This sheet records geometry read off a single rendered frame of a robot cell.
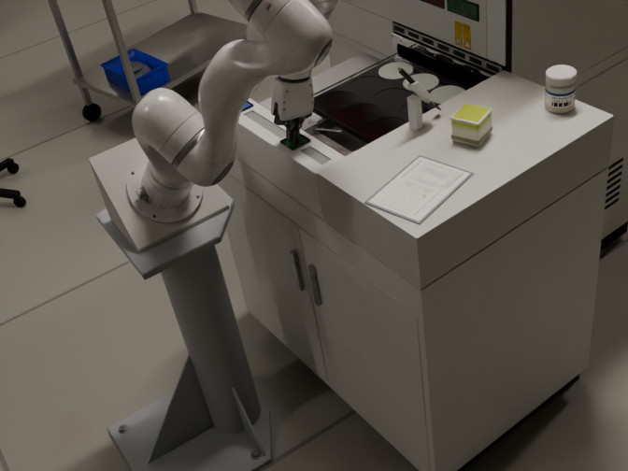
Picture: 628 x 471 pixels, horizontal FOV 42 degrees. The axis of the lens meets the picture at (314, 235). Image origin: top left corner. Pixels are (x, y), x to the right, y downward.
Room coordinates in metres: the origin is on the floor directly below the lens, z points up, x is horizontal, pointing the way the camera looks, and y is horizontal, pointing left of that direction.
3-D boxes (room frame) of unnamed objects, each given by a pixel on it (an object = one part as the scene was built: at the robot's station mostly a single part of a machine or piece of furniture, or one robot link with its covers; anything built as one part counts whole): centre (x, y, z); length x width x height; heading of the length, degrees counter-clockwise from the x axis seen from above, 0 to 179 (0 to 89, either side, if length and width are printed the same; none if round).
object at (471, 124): (1.63, -0.41, 1.00); 0.07 x 0.07 x 0.07; 48
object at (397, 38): (2.11, -0.45, 0.89); 0.44 x 0.02 x 0.10; 30
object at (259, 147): (1.86, 0.07, 0.89); 0.55 x 0.09 x 0.14; 30
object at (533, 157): (1.61, -0.39, 0.89); 0.62 x 0.35 x 0.14; 120
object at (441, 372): (1.87, -0.23, 0.41); 0.96 x 0.64 x 0.82; 30
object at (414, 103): (1.72, -0.31, 1.03); 0.06 x 0.04 x 0.13; 120
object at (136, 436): (1.69, 0.44, 0.41); 0.51 x 0.44 x 0.82; 117
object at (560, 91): (1.69, -0.64, 1.01); 0.07 x 0.07 x 0.10
